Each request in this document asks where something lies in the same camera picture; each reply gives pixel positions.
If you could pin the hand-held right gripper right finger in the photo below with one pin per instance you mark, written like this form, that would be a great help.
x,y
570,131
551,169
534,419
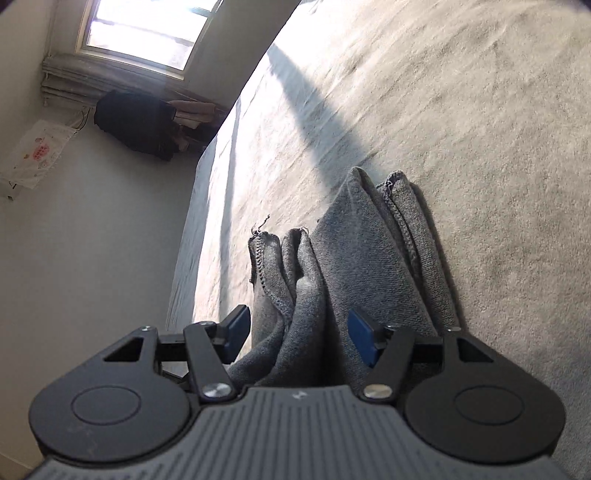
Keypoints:
x,y
362,334

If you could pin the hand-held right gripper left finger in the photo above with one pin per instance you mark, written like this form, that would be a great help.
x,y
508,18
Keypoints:
x,y
238,332

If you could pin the grey knit sweater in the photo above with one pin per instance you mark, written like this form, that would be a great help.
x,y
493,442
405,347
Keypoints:
x,y
351,258

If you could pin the pink hanging clothes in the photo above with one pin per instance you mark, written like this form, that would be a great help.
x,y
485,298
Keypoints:
x,y
196,115

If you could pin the dark hanging clothes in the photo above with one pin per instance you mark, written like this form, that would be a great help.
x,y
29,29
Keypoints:
x,y
134,122

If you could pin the grey bed sheet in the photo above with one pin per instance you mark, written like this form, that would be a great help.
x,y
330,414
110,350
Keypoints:
x,y
461,138

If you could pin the white plastic bag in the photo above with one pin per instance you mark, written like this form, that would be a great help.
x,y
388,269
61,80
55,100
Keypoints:
x,y
37,154

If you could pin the window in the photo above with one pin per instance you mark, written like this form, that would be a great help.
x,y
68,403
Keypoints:
x,y
147,32

